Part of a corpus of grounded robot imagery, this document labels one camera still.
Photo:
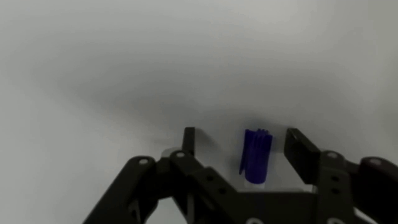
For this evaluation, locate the blue marker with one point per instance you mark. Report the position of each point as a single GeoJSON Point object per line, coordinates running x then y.
{"type": "Point", "coordinates": [257, 155]}

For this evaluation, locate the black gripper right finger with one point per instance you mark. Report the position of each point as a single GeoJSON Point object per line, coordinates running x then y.
{"type": "Point", "coordinates": [352, 186]}

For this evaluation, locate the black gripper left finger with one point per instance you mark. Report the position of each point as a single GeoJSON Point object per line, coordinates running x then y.
{"type": "Point", "coordinates": [174, 190]}

